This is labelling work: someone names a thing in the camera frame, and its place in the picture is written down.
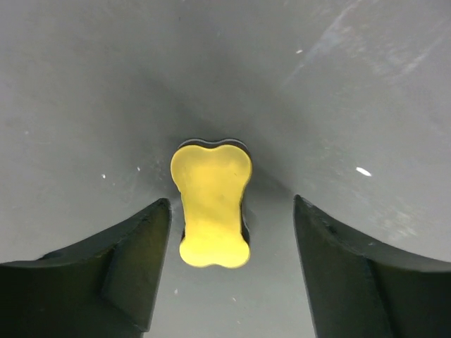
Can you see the yellow bone-shaped eraser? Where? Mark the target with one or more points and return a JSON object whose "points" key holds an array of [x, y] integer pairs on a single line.
{"points": [[212, 177]]}

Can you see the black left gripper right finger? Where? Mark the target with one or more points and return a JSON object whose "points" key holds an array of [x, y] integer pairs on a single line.
{"points": [[358, 286]]}

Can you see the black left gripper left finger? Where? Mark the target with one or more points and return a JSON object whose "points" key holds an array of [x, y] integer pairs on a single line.
{"points": [[103, 286]]}

